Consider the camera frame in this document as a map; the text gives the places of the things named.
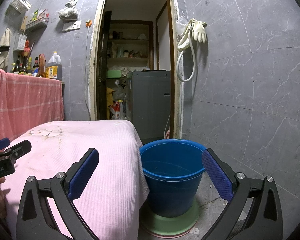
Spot large cooking oil bottle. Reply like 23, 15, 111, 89
45, 51, 63, 81

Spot hanging plastic bag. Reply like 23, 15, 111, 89
58, 0, 79, 20

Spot white plastic basket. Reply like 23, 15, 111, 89
10, 0, 32, 13

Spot grey cabinet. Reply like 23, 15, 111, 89
126, 70, 172, 144

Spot green plastic basin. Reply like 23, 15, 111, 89
139, 197, 200, 238

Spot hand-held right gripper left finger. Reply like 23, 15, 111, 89
16, 148, 100, 240

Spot wall rack with packets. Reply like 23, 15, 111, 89
25, 9, 51, 32

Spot red white bag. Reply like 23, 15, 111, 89
111, 100, 124, 120

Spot white hanging cloth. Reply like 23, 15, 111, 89
0, 28, 12, 53

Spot pink tablecloth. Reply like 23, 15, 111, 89
0, 120, 150, 240

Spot wooden shelf unit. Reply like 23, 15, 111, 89
106, 21, 154, 70

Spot wooden door frame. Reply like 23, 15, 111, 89
86, 0, 184, 140

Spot blue plastic bucket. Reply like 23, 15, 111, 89
139, 139, 207, 218

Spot wooden spatula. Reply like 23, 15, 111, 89
20, 16, 28, 34

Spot white cable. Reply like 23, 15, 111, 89
84, 27, 91, 110

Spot cream rubber gloves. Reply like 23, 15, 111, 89
193, 19, 207, 43

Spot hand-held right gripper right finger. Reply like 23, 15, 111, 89
202, 148, 283, 240

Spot yellow bag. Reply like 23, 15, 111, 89
106, 87, 114, 107

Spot pink striped towel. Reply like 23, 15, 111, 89
0, 69, 65, 143

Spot person's left hand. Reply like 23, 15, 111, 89
0, 177, 7, 218

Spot wall socket plate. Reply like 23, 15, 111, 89
62, 21, 82, 32

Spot clear plastic bag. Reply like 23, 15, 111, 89
175, 16, 188, 37

